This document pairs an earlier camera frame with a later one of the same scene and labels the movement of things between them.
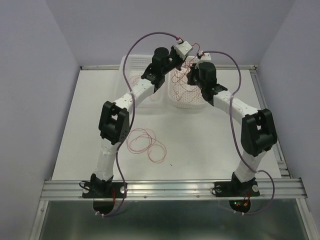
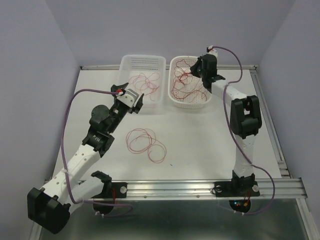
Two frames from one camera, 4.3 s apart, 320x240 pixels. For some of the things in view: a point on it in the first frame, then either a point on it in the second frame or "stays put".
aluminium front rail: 172,189 stays put
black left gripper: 172,51 to 138,106
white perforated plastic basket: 182,95 stays put
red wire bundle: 139,140 stays put
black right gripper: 190,74 to 194,67
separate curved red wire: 197,51 to 180,68
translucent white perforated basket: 135,65 stays put
